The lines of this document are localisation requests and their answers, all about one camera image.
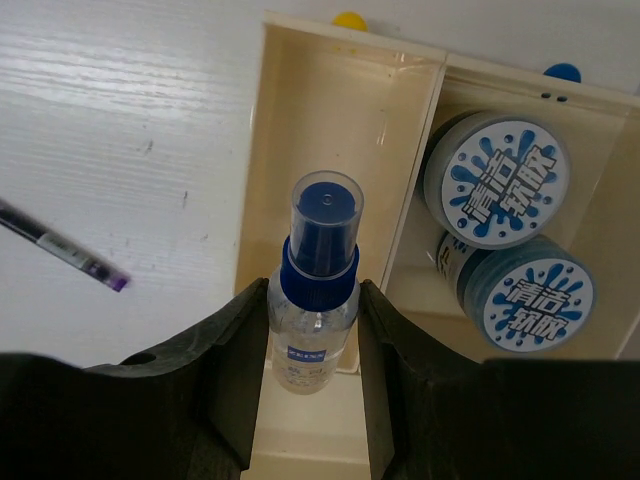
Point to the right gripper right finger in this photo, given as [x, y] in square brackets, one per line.
[432, 413]

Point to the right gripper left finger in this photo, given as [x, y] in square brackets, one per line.
[183, 409]

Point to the blue white jar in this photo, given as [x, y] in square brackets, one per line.
[494, 180]
[524, 299]

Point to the clear spray bottle blue cap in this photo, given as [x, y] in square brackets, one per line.
[313, 295]

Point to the purple pen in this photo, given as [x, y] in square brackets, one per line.
[61, 247]

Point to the beige compartment tray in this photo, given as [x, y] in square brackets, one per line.
[363, 104]

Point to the blue sticker dot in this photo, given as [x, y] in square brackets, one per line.
[564, 71]

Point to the yellow sticker dot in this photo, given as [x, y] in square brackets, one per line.
[350, 20]

